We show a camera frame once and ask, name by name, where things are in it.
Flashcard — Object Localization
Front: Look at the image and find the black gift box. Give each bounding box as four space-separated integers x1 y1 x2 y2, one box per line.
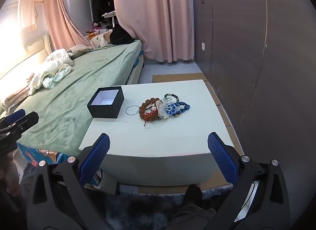
87 86 124 119

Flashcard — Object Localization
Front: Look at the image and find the heap of beaded bracelets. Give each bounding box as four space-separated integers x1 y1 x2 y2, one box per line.
139 98 161 122

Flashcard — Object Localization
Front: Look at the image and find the white crumpled quilt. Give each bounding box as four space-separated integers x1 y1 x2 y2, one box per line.
28 49 75 96

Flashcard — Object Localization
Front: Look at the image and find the pile of colourful clutter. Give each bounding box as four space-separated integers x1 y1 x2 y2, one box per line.
84 21 111 39

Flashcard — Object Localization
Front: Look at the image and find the white butterfly ornament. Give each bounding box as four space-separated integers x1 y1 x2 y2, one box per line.
150 100 173 120

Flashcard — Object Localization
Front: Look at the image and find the black bag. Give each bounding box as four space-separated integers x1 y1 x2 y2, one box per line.
110 25 136 45

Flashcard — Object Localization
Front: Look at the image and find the light green cloth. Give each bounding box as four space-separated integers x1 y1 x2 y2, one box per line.
42 68 72 89

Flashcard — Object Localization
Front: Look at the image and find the red bead string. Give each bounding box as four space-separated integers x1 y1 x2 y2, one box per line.
143 110 159 127

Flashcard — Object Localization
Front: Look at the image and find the white drying rack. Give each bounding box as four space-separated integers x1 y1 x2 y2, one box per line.
102 11 117 29

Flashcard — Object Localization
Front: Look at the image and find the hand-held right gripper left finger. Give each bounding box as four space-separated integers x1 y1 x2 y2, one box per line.
26 133 114 230

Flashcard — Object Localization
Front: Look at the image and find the bed with green blanket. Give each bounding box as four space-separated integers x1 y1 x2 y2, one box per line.
0 40 145 162

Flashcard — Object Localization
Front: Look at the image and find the blue flower knot ornament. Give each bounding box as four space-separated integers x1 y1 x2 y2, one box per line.
164 103 177 116

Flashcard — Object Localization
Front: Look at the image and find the folded beige blanket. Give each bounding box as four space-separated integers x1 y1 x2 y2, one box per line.
1 73 35 112

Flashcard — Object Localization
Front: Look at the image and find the beige plush pillow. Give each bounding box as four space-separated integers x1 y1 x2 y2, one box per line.
66 44 93 59

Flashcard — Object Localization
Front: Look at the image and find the white hanging towel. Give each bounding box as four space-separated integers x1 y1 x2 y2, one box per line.
17 0 38 32

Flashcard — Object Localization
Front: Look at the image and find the beige padded headboard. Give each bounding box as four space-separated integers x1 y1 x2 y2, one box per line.
0 33 54 80

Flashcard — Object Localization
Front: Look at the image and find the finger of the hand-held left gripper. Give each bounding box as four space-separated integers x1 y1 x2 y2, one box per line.
0 108 26 125
0 111 40 137

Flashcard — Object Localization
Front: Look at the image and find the white low table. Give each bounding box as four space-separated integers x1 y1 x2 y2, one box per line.
78 79 238 187

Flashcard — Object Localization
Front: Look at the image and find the person's left hand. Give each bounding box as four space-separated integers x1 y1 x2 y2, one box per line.
0 153 23 196

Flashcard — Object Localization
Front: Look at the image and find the pink curtain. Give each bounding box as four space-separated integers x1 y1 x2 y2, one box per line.
42 0 94 50
112 0 196 64

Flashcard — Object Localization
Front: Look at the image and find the dark stone bead bracelet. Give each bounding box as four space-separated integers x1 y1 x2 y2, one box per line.
164 93 182 103

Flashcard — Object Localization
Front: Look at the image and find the printed cream pillow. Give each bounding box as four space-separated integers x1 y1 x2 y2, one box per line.
90 32 113 49

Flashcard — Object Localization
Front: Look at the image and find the person's leg with black sock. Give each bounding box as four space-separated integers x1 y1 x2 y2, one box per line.
170 184 218 230

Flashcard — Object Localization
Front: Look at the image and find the cartoon printed bed sheet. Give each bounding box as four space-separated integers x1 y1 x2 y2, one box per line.
17 146 100 187

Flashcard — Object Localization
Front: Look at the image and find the blue shaggy rug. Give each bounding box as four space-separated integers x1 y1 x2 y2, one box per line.
97 185 224 230

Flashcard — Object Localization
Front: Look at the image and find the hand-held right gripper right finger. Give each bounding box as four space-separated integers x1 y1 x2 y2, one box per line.
207 132 290 230

